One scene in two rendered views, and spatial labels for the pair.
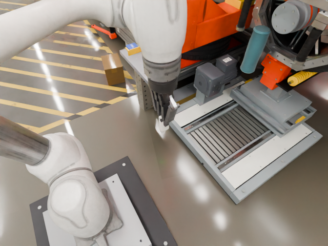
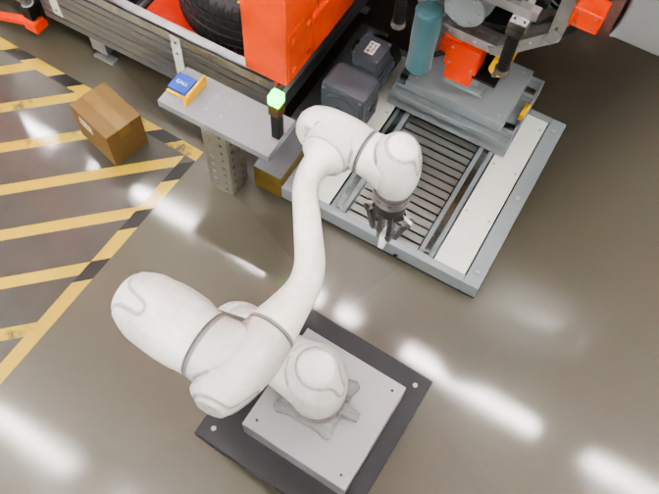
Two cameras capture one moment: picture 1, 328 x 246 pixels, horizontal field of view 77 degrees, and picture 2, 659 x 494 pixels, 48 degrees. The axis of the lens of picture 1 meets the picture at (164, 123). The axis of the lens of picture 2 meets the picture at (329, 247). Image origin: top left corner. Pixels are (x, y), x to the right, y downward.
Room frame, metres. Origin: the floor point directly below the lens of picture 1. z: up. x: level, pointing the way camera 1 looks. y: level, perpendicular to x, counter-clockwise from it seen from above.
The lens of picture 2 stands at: (-0.29, 0.58, 2.41)
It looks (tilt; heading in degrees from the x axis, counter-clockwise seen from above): 62 degrees down; 329
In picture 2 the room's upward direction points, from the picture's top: 4 degrees clockwise
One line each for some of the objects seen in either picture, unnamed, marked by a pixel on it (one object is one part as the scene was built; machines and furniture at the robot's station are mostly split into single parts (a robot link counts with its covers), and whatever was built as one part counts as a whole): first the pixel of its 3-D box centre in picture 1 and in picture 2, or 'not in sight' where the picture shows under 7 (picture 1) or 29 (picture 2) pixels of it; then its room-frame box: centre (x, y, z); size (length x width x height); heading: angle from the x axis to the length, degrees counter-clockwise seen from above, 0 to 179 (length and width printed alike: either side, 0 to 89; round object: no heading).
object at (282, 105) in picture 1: (281, 83); (476, 58); (1.12, -0.82, 0.32); 0.40 x 0.30 x 0.28; 33
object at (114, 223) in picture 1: (93, 221); (323, 397); (0.20, 0.27, 0.42); 0.22 x 0.18 x 0.06; 33
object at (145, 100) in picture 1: (144, 86); (225, 148); (1.21, 0.15, 0.21); 0.10 x 0.10 x 0.42; 33
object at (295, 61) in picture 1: (308, 45); (508, 52); (0.75, -0.58, 0.83); 0.04 x 0.04 x 0.16
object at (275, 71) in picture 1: (279, 70); (470, 50); (1.05, -0.71, 0.48); 0.16 x 0.12 x 0.17; 123
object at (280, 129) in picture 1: (270, 102); (466, 91); (1.12, -0.82, 0.13); 0.50 x 0.36 x 0.10; 33
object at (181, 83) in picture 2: (132, 47); (182, 84); (1.33, 0.22, 0.47); 0.07 x 0.07 x 0.02; 33
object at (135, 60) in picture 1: (144, 63); (227, 113); (1.19, 0.13, 0.44); 0.43 x 0.17 x 0.03; 33
